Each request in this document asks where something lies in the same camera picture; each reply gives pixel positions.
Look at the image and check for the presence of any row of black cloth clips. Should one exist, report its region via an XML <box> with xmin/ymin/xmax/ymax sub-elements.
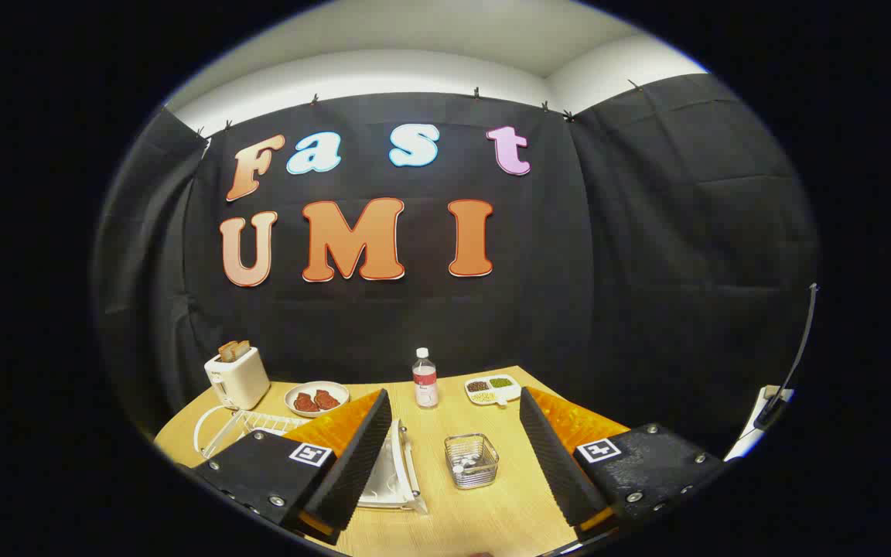
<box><xmin>194</xmin><ymin>77</ymin><xmax>644</xmax><ymax>140</ymax></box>

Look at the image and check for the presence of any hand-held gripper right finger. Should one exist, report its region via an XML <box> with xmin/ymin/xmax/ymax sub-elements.
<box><xmin>519</xmin><ymin>385</ymin><xmax>729</xmax><ymax>542</ymax></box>

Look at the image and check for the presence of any small white plate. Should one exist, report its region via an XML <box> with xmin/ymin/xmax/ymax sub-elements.
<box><xmin>285</xmin><ymin>381</ymin><xmax>350</xmax><ymax>419</ymax></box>

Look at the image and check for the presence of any white divided dish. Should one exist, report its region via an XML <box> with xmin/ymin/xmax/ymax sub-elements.
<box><xmin>465</xmin><ymin>374</ymin><xmax>522</xmax><ymax>407</ymax></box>

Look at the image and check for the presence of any white toaster cable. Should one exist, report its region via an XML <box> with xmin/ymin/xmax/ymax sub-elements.
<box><xmin>193</xmin><ymin>404</ymin><xmax>239</xmax><ymax>457</ymax></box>

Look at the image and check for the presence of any white side desk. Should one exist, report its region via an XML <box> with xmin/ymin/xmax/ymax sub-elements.
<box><xmin>724</xmin><ymin>384</ymin><xmax>796</xmax><ymax>463</ymax></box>

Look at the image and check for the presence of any white toaster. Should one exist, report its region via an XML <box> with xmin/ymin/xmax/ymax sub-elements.
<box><xmin>204</xmin><ymin>346</ymin><xmax>271</xmax><ymax>411</ymax></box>

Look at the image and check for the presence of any white dish rack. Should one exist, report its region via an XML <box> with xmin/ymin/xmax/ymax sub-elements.
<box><xmin>200</xmin><ymin>408</ymin><xmax>429</xmax><ymax>515</ymax></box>

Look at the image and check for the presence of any metal wire basket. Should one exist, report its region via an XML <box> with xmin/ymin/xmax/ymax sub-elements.
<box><xmin>444</xmin><ymin>433</ymin><xmax>500</xmax><ymax>490</ymax></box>

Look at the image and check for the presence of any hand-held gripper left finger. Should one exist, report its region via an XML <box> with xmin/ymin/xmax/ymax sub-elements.
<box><xmin>192</xmin><ymin>388</ymin><xmax>394</xmax><ymax>546</ymax></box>

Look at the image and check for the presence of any clear plastic bottle red label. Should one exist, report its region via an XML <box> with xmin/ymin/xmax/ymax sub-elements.
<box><xmin>412</xmin><ymin>347</ymin><xmax>439</xmax><ymax>409</ymax></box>

